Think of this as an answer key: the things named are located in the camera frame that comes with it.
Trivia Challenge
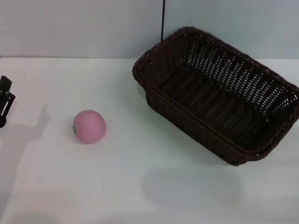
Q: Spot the pink toy peach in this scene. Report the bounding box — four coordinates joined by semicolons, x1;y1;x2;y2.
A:
71;109;107;145

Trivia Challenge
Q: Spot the dark brown woven basket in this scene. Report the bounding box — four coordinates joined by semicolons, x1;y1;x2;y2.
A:
132;26;299;167

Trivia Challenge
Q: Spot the black vertical wall strip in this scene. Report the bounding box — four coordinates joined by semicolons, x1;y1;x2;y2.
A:
160;0;166;42

